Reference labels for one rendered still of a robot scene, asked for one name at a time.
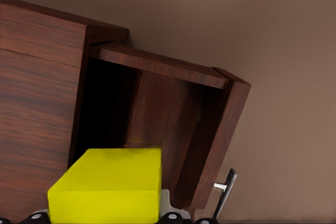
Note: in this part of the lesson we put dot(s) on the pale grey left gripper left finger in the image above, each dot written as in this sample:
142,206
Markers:
36,217

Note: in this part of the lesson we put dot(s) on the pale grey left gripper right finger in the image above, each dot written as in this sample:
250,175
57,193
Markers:
168,208

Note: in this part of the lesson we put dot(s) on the yellow square block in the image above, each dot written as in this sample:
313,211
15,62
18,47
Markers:
110,187

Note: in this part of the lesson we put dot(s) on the dark wood drawer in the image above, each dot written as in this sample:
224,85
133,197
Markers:
168,108

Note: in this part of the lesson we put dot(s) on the dark wood cabinet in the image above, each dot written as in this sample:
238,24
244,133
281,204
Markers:
36,98

